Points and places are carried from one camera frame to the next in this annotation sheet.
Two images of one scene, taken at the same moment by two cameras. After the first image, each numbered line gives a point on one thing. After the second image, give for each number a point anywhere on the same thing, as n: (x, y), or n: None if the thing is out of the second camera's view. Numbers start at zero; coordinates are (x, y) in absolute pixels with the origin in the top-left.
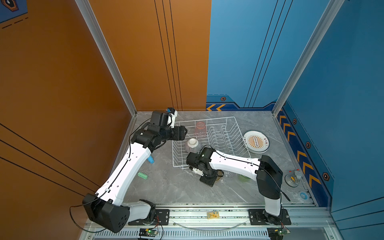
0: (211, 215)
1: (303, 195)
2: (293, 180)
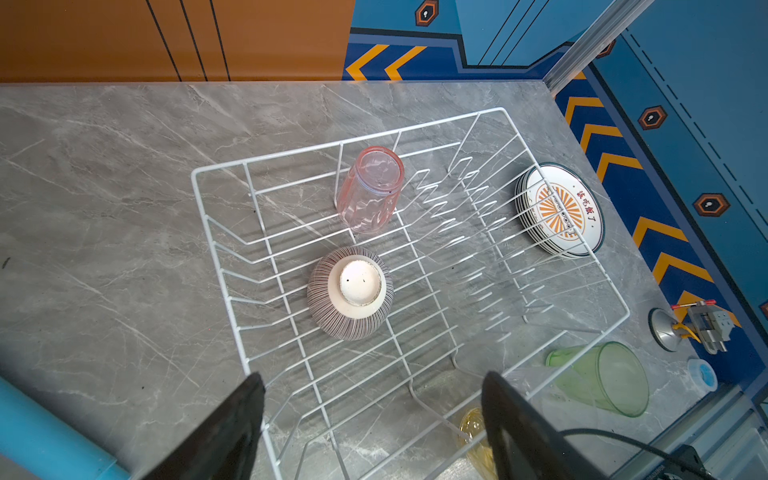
0: None
1: (702, 375)
2: (702, 321)
